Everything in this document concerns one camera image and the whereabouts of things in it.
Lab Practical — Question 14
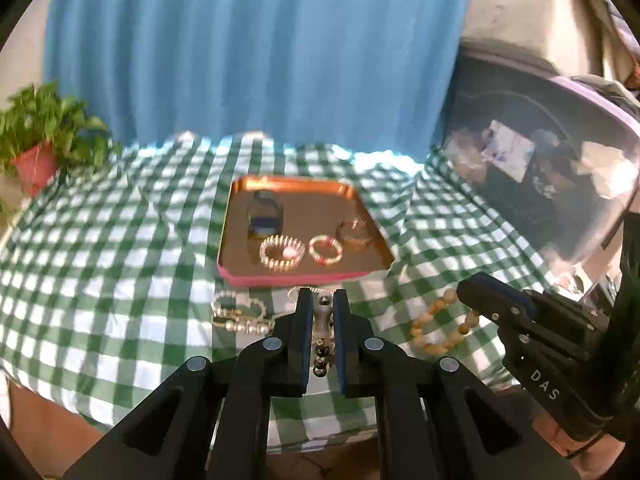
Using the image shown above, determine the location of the crystal bracelet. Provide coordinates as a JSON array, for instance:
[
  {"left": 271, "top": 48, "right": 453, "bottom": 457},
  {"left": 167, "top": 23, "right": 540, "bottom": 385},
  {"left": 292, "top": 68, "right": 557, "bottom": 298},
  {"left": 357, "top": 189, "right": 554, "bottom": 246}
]
[{"left": 259, "top": 235, "right": 306, "bottom": 272}]

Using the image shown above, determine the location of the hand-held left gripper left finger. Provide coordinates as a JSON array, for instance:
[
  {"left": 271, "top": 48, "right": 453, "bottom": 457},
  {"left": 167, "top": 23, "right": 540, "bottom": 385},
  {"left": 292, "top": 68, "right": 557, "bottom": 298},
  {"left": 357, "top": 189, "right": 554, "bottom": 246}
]
[{"left": 62, "top": 287, "right": 315, "bottom": 480}]

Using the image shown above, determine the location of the clear glass bracelet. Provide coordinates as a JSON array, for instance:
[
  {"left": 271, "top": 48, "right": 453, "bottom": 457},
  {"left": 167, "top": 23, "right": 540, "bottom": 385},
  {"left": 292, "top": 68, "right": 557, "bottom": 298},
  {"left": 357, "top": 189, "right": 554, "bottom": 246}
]
[{"left": 337, "top": 217, "right": 375, "bottom": 248}]

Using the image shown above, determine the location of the white pearl bracelet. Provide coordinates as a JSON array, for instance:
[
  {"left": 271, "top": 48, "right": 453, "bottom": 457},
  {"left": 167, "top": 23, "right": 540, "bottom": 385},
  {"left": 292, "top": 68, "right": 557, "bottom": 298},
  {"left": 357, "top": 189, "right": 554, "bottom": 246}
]
[{"left": 210, "top": 294, "right": 276, "bottom": 335}]

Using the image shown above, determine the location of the green checkered tablecloth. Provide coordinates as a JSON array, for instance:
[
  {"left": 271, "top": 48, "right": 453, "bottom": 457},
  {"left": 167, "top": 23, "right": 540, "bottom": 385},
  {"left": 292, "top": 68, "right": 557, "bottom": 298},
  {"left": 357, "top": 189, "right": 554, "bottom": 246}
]
[{"left": 0, "top": 130, "right": 566, "bottom": 453}]

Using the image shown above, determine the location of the grey cloth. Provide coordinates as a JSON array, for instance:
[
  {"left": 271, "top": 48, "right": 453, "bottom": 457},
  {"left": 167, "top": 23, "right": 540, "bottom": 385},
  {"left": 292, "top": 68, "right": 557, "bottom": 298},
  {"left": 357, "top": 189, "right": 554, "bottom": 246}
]
[{"left": 570, "top": 74, "right": 640, "bottom": 111}]

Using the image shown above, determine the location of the black and silver bead bracelet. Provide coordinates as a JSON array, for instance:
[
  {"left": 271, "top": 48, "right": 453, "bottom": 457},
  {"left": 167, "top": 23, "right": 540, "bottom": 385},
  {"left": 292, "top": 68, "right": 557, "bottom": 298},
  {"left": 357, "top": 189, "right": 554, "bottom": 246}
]
[{"left": 311, "top": 295, "right": 335, "bottom": 378}]

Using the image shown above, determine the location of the blue curtain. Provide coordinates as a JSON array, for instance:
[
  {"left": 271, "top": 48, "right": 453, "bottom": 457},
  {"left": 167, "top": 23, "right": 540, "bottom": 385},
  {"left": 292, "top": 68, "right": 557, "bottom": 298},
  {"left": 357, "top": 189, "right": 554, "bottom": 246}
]
[{"left": 44, "top": 0, "right": 476, "bottom": 148}]

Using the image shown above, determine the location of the copper tray with pink rim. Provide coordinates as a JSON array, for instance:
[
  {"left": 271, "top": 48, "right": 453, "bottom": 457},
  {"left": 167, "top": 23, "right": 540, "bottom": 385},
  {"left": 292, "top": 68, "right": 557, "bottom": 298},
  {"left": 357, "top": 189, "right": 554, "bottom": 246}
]
[{"left": 216, "top": 175, "right": 396, "bottom": 287}]

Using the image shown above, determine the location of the black cable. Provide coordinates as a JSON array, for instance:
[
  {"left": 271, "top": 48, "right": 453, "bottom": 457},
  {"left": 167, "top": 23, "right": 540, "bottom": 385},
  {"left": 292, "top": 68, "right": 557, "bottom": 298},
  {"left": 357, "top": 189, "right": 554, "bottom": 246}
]
[{"left": 565, "top": 430, "right": 616, "bottom": 458}]

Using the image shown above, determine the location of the black leather bracelet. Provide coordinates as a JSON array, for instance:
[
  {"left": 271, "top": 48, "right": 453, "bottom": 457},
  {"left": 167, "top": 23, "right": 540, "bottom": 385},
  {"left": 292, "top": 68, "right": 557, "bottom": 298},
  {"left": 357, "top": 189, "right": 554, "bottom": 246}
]
[{"left": 247, "top": 191, "right": 285, "bottom": 226}]

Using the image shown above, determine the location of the beige fabric bundle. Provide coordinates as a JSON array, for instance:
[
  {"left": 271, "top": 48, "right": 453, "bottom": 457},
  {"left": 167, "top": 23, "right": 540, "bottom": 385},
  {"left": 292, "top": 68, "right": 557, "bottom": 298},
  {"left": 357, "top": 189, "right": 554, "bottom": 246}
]
[{"left": 575, "top": 0, "right": 640, "bottom": 91}]

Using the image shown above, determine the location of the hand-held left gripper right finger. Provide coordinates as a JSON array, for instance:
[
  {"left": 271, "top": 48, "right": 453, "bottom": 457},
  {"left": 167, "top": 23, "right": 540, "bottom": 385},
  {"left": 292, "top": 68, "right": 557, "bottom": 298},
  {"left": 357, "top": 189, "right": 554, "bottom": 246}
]
[{"left": 332, "top": 287, "right": 583, "bottom": 480}]

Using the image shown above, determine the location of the wooden bead bracelet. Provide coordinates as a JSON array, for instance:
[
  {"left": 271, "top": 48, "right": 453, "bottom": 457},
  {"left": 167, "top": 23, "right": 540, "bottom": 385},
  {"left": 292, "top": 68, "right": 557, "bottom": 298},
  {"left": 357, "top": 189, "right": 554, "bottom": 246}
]
[{"left": 410, "top": 287, "right": 483, "bottom": 356}]

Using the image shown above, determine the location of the white cardboard box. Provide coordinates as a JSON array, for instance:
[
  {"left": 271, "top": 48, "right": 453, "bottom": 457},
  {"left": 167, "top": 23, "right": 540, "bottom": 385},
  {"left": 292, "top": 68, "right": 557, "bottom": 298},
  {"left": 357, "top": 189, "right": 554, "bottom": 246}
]
[{"left": 460, "top": 0, "right": 608, "bottom": 78}]

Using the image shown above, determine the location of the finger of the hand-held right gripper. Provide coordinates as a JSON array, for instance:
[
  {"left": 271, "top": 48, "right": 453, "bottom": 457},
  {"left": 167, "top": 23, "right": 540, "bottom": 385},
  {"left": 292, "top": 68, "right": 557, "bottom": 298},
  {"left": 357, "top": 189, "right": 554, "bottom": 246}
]
[
  {"left": 482, "top": 276, "right": 538, "bottom": 311},
  {"left": 457, "top": 274, "right": 531, "bottom": 328}
]

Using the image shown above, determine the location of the potted green plant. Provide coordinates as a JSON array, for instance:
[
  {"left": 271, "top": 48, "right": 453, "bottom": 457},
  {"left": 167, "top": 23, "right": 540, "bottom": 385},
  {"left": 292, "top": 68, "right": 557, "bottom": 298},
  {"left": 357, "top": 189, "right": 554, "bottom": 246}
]
[{"left": 0, "top": 82, "right": 123, "bottom": 198}]

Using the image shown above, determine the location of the pink bead bracelet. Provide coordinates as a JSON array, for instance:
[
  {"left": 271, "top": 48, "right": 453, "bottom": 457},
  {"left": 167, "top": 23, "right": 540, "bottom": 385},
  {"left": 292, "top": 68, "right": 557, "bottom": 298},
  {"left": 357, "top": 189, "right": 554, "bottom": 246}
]
[{"left": 308, "top": 235, "right": 344, "bottom": 265}]

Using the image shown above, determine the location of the white crumpled bag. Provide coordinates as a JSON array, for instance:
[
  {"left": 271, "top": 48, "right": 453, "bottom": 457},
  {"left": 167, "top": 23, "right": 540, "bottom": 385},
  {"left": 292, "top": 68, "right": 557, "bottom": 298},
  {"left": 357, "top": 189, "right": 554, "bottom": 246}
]
[{"left": 575, "top": 140, "right": 638, "bottom": 201}]

